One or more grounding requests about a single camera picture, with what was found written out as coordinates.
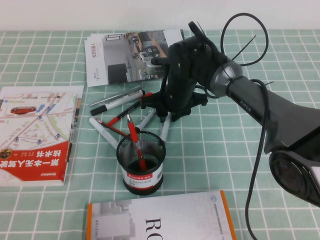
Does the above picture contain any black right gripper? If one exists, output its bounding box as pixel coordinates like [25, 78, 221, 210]
[141, 21, 227, 124]

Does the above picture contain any white marker with black cap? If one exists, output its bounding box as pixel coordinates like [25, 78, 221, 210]
[159, 115, 173, 144]
[136, 107, 156, 131]
[89, 89, 146, 116]

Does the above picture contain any red ballpoint pen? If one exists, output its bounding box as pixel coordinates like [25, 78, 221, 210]
[125, 114, 147, 171]

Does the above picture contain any silver metal pen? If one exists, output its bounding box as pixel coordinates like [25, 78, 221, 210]
[89, 86, 142, 107]

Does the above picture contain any plain white pen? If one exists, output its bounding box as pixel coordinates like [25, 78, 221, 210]
[88, 117, 120, 151]

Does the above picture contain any black mesh pen holder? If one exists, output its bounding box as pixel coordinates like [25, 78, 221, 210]
[116, 130, 167, 196]

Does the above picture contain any red and black marker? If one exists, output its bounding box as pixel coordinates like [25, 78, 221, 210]
[107, 92, 154, 126]

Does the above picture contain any red pencil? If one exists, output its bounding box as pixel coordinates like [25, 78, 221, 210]
[96, 118, 128, 138]

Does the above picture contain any green checkered tablecloth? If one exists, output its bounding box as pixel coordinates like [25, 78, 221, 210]
[0, 29, 320, 240]

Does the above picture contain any office photo brochure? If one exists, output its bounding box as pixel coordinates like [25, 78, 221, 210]
[84, 29, 185, 88]

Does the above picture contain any white brochure with dark edge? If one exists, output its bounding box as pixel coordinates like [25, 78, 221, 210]
[86, 28, 185, 41]

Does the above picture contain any white book with orange edge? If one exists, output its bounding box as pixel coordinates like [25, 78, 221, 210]
[86, 190, 237, 240]

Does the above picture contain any red map cover book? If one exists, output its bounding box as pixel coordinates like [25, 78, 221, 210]
[0, 85, 85, 187]

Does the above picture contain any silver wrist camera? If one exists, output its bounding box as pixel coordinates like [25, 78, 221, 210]
[146, 56, 171, 76]

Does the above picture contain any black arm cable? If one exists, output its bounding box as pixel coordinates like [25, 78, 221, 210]
[221, 13, 270, 240]

